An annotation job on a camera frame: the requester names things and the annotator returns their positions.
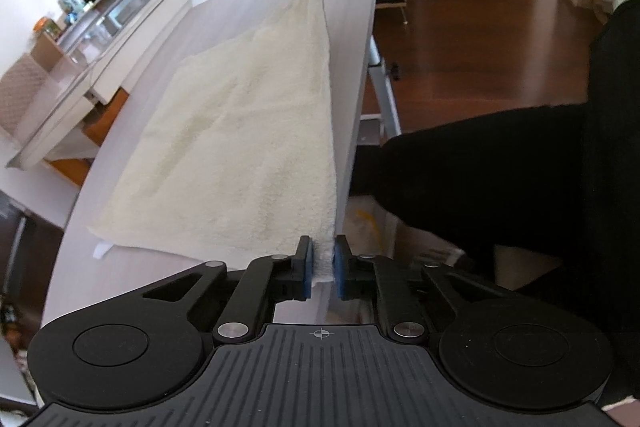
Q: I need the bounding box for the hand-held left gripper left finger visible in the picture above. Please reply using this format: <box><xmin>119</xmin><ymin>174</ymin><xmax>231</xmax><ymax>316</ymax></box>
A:
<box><xmin>141</xmin><ymin>235</ymin><xmax>317</xmax><ymax>344</ymax></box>

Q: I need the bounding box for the metal table leg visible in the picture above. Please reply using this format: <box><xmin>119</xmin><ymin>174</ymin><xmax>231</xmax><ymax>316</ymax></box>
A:
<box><xmin>367</xmin><ymin>34</ymin><xmax>403</xmax><ymax>142</ymax></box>

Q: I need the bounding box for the small cardboard box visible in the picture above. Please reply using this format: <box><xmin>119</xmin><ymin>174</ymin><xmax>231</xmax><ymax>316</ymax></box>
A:
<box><xmin>31</xmin><ymin>29</ymin><xmax>76</xmax><ymax>72</ymax></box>

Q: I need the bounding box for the beige patterned chair back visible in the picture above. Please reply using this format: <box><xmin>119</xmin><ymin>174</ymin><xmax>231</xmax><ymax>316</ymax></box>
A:
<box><xmin>0</xmin><ymin>54</ymin><xmax>48</xmax><ymax>132</ymax></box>

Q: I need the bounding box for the person's black clothing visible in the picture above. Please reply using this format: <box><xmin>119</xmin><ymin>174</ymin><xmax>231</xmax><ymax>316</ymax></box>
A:
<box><xmin>350</xmin><ymin>0</ymin><xmax>640</xmax><ymax>414</ymax></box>

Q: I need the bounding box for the white glass-top side table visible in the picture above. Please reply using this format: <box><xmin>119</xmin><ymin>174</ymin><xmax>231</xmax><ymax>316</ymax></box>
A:
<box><xmin>5</xmin><ymin>0</ymin><xmax>321</xmax><ymax>170</ymax></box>

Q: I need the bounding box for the orange lid jar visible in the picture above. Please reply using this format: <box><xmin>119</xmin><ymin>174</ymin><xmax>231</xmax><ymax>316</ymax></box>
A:
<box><xmin>34</xmin><ymin>18</ymin><xmax>60</xmax><ymax>40</ymax></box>

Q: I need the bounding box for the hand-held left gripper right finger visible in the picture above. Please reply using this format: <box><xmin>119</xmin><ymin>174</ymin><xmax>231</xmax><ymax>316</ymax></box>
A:
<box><xmin>332</xmin><ymin>234</ymin><xmax>507</xmax><ymax>344</ymax></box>

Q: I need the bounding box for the cream towel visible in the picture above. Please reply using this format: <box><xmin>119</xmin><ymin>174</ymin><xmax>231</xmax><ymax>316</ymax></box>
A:
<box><xmin>86</xmin><ymin>0</ymin><xmax>337</xmax><ymax>284</ymax></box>

